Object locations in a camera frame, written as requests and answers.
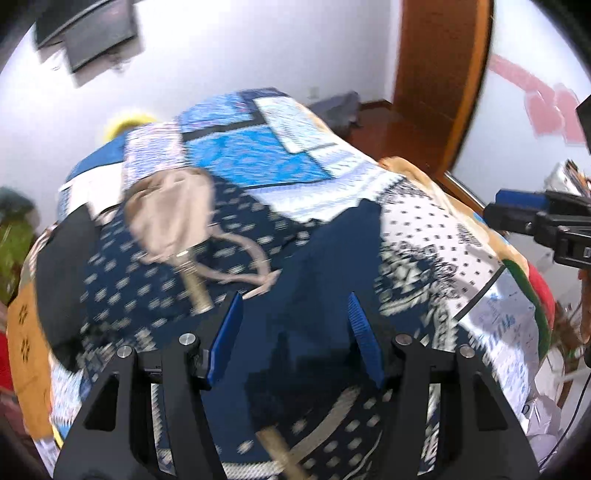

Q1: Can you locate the green cloth covered table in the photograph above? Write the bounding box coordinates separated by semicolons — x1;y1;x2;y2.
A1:
0;186;38;306

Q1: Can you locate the small black wall monitor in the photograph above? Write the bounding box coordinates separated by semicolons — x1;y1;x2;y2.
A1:
62;16;140;75

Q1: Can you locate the yellow foam ring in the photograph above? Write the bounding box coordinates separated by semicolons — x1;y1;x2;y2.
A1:
103;115;158;142

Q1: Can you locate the brown wooden door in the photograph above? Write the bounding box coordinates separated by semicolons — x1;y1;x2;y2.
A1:
358;0;494;174

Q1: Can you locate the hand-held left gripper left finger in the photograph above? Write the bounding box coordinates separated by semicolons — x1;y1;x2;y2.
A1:
53;292;245;480

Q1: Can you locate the dark patterned garment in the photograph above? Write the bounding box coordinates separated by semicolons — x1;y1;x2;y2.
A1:
34;167;462;480

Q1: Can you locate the pink wall sticker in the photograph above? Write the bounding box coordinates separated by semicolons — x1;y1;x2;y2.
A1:
488;53;588;145

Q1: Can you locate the grey bag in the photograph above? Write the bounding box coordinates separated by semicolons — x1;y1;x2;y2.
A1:
308;91;362;136

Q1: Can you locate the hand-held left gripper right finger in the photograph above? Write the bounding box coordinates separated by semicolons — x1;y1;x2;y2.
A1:
347;292;541;480

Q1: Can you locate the blue patchwork bedsheet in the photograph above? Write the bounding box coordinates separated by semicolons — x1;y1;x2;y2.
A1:
58;88;541;480

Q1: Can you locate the wall-mounted black television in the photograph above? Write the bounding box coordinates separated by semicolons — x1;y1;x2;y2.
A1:
34;0;139;51

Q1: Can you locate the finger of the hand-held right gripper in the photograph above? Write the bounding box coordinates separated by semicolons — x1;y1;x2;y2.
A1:
482;202;561;245
495;189;548;209

